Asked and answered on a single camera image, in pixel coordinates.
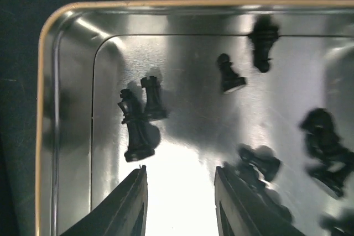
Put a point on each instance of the yellow tin tray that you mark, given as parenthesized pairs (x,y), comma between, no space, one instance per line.
(92,129)

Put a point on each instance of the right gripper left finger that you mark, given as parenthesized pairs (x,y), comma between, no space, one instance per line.
(122,212)

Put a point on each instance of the pile of black chess pieces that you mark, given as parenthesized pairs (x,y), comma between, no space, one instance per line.
(217,101)

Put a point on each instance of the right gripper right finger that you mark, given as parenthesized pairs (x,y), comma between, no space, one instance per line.
(240,211)

